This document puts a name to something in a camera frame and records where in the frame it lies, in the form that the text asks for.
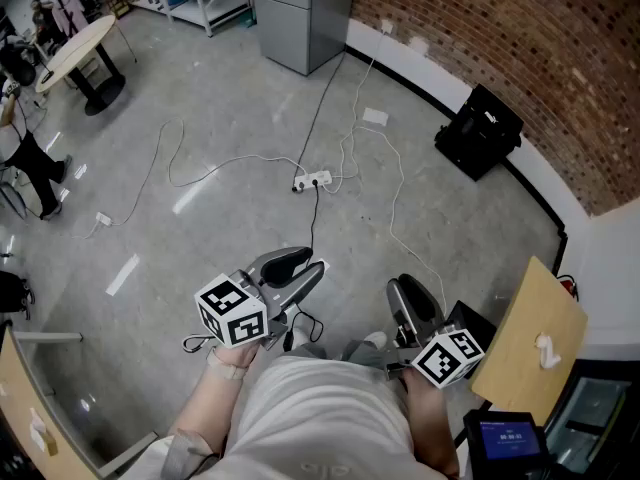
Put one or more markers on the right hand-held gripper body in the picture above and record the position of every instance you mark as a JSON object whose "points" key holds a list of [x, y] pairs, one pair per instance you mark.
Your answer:
{"points": [[447, 360]]}

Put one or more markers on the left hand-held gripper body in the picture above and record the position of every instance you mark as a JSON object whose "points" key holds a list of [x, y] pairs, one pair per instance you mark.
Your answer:
{"points": [[230, 313]]}

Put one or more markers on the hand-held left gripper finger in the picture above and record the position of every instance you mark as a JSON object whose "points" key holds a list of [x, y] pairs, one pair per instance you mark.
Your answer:
{"points": [[287, 263], [300, 290]]}

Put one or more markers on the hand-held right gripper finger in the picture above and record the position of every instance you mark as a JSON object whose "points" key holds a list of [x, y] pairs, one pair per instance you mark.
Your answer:
{"points": [[425, 305], [398, 303]]}

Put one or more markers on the person's left forearm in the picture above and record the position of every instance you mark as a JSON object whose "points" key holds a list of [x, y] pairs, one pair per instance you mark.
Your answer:
{"points": [[202, 408]]}

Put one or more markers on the person's right forearm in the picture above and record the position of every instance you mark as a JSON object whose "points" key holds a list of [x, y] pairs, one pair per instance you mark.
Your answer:
{"points": [[431, 418]]}

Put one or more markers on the white crumpled object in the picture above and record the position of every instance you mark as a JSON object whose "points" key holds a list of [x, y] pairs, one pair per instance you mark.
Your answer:
{"points": [[37, 428], [547, 352]]}

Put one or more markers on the small white paper slip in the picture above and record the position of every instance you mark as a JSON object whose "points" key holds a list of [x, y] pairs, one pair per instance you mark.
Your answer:
{"points": [[325, 265]]}

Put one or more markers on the person's white right shoe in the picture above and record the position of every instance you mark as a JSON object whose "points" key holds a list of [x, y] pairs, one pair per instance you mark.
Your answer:
{"points": [[376, 339]]}

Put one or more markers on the person's white shoe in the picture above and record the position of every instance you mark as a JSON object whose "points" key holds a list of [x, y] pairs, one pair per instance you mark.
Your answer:
{"points": [[376, 339], [300, 338]]}

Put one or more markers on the black box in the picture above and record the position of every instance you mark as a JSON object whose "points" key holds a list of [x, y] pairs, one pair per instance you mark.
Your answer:
{"points": [[472, 320]]}

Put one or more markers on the person's white left shoe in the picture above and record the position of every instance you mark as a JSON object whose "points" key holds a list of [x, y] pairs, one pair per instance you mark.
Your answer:
{"points": [[300, 338]]}

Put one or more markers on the person's grey trousers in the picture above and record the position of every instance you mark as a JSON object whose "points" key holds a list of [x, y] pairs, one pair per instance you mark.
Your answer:
{"points": [[312, 350]]}

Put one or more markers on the white power strip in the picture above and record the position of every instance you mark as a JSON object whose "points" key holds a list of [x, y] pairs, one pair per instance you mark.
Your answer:
{"points": [[312, 180]]}

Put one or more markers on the black tablet with blue screen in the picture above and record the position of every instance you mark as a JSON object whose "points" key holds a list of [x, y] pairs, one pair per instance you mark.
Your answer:
{"points": [[507, 440]]}

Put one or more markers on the person's white shirt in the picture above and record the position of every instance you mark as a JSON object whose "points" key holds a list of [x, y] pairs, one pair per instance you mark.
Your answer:
{"points": [[320, 418]]}

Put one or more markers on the red fire extinguisher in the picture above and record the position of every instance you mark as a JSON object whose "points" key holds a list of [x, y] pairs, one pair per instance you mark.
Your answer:
{"points": [[569, 285]]}

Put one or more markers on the black glass display cabinet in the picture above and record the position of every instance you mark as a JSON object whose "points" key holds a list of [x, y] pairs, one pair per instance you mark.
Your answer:
{"points": [[595, 418]]}

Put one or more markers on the white paper sheet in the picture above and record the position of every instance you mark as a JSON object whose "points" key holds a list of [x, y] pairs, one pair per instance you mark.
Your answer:
{"points": [[375, 116]]}

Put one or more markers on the black equipment case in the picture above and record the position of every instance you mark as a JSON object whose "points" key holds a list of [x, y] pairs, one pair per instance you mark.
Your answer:
{"points": [[480, 133]]}

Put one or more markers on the black bag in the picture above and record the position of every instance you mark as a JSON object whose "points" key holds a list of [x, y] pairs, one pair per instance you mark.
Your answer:
{"points": [[12, 293]]}

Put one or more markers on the small brown box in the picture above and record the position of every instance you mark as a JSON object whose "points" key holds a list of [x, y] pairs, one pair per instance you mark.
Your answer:
{"points": [[51, 443]]}

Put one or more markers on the grey metal refrigerator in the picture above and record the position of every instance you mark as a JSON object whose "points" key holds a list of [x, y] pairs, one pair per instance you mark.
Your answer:
{"points": [[300, 18]]}

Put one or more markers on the grey chair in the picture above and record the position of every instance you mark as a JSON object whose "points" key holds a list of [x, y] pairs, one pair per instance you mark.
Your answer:
{"points": [[12, 193]]}

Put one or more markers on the round beige table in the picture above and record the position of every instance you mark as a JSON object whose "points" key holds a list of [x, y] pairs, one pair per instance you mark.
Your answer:
{"points": [[75, 50]]}

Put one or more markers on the dark coat rack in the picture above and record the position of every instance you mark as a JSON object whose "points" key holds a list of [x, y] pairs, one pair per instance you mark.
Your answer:
{"points": [[62, 8]]}

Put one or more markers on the wooden desk with metal frame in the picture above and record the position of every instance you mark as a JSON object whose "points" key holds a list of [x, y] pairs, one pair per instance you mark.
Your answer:
{"points": [[20, 393]]}

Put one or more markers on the white wall outlet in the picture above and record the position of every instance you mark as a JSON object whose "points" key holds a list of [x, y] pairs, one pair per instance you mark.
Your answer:
{"points": [[387, 26]]}

